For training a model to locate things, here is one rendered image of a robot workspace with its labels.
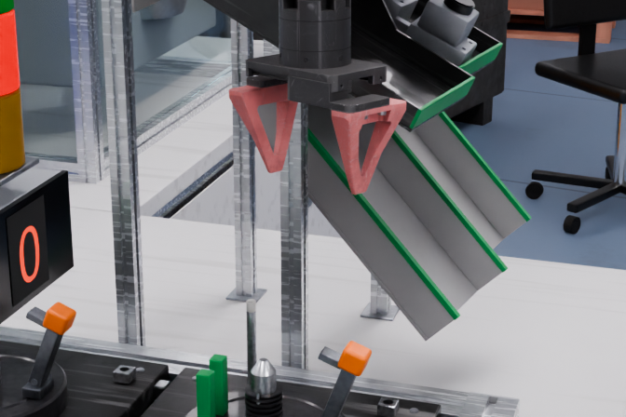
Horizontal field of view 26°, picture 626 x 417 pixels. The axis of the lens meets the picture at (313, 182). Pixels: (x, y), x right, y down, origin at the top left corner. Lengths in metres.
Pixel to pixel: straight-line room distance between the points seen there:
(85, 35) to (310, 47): 1.00
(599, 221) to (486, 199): 2.99
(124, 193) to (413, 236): 0.28
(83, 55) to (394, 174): 0.79
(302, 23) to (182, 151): 1.19
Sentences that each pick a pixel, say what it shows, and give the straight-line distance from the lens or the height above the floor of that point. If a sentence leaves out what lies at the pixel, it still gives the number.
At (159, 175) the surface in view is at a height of 0.86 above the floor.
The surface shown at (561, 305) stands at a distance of 1.67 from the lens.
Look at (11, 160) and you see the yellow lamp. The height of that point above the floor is 1.27.
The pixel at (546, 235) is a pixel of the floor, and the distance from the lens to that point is 4.33.
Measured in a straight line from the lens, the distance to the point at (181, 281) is 1.72.
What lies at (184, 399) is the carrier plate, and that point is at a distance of 1.20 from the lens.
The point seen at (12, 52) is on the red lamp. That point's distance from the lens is 0.86.
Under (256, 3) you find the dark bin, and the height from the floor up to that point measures 1.29.
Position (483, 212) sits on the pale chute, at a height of 1.02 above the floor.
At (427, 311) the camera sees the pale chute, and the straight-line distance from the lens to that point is 1.25.
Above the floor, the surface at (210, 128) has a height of 0.86.
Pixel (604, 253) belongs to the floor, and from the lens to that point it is 4.21.
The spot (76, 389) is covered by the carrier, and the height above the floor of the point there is 0.97.
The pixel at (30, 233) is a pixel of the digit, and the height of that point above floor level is 1.22.
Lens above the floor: 1.53
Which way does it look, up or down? 19 degrees down
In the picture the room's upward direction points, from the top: straight up
